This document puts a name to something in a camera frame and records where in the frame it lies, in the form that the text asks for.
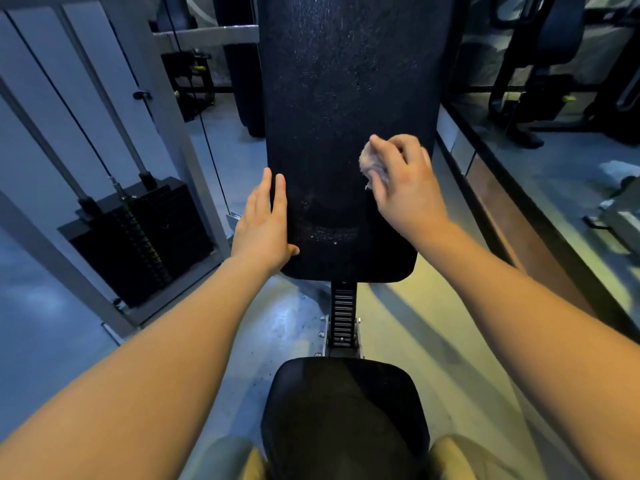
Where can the person's left hand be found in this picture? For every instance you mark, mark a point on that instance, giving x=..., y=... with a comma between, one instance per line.
x=262, y=234

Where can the person's right hand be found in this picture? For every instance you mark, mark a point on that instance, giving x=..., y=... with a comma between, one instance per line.
x=412, y=194

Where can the beige cleaning cloth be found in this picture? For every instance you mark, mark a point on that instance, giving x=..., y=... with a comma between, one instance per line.
x=371, y=162

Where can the black padded backrest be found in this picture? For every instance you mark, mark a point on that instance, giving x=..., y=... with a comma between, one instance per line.
x=345, y=94

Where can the person's left forearm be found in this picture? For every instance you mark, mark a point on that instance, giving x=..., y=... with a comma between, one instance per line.
x=125, y=374

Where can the person's right forearm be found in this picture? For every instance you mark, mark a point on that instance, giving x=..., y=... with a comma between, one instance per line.
x=540, y=334

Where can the black padded seat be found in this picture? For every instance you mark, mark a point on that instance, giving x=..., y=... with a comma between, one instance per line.
x=345, y=414

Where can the black weight plate stack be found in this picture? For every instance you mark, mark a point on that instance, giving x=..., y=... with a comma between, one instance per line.
x=170, y=234

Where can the black pillar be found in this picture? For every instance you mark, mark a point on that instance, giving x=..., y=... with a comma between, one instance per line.
x=245, y=84

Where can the black seated gym machine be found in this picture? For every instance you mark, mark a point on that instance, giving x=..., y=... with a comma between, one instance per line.
x=187, y=79

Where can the chrome guide rod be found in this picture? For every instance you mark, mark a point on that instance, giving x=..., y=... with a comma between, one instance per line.
x=45, y=139
x=115, y=119

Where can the white cloth bundle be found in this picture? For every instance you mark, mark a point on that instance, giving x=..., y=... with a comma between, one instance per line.
x=620, y=170

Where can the black notched adjustment post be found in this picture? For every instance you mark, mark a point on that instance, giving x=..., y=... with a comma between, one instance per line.
x=343, y=314

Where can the brown partition base rail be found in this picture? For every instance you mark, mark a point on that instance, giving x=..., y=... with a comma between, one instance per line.
x=525, y=229

